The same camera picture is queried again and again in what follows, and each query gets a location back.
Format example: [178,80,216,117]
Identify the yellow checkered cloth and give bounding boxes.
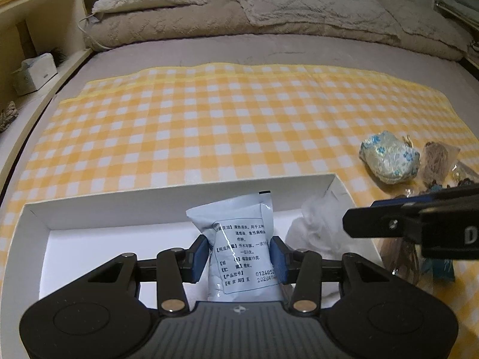
[0,62,479,359]

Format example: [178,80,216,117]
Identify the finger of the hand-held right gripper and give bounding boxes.
[343,203,425,239]
[370,183,479,210]

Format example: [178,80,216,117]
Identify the white cardboard box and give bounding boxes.
[5,173,383,307]

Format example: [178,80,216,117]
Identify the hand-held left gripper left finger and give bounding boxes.
[87,235,209,315]

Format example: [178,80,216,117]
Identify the blue floral fabric pouch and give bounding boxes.
[360,131,422,185]

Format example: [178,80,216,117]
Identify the grey bed mattress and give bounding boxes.
[0,32,479,210]

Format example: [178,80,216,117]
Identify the white medicine sachet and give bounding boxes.
[186,191,283,303]

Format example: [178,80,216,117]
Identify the clear bag of gold beads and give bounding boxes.
[451,160,479,188]

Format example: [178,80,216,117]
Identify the white tissue box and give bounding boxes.
[10,53,59,96]

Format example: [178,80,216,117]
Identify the teal packet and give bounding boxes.
[420,255,456,282]

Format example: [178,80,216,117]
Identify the beige fleece duvet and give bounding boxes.
[82,0,473,63]

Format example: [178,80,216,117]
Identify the clear bag of dark cord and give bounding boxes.
[377,236,432,297]

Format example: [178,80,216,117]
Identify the clear plastic bag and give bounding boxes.
[285,190,350,258]

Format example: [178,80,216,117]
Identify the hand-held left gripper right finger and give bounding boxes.
[270,235,390,313]

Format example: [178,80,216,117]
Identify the white cable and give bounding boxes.
[77,0,110,51]

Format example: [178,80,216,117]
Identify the wooden bedside shelf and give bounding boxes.
[0,0,113,199]

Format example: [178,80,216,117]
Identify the clear bag of brown cord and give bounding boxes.
[420,141,462,189]

